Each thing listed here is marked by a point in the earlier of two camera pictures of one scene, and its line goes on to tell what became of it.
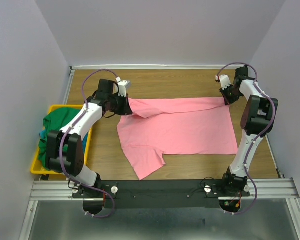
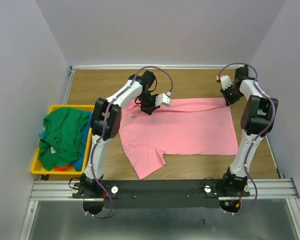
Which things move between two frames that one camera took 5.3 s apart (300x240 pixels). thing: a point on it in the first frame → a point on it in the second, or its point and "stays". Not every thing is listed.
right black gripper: (231, 101) stays
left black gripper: (126, 109) → (149, 109)
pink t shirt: (202, 126) stays
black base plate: (167, 194) stays
